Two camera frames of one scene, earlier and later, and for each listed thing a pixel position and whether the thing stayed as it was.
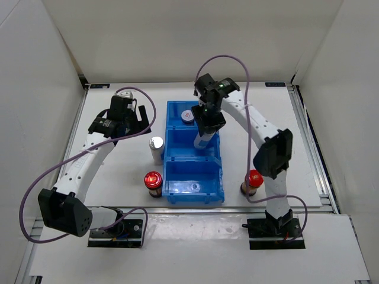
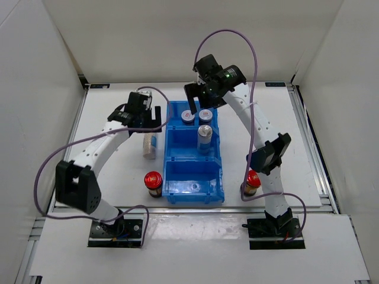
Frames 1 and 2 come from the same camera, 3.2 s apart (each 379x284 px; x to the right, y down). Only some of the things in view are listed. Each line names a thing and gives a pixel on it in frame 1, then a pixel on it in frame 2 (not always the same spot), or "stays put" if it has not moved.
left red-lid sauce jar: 153,180 stays put
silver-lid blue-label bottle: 156,144 to 150,145
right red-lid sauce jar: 256,181 stays put
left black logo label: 99,86 stays put
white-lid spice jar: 187,118 stays put
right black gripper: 217,123 to 193,91
